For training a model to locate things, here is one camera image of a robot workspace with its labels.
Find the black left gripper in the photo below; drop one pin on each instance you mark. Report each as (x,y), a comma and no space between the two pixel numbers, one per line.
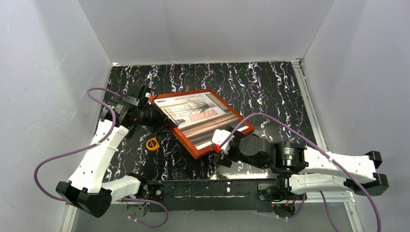
(160,117)

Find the red wooden picture frame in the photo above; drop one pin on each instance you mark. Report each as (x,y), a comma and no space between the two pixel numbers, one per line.
(197,114)

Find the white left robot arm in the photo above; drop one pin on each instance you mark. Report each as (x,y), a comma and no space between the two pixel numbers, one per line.
(85,188)

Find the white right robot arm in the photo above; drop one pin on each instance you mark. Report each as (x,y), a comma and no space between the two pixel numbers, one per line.
(301,169)

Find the yellow tape measure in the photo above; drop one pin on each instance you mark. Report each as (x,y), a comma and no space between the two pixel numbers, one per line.
(152,144)

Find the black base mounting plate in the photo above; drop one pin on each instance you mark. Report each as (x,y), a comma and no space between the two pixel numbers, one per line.
(219,195)

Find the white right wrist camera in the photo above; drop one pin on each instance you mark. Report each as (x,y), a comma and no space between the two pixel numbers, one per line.
(220,141)

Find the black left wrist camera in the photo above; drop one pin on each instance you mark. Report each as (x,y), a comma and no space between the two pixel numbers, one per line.
(138,94)

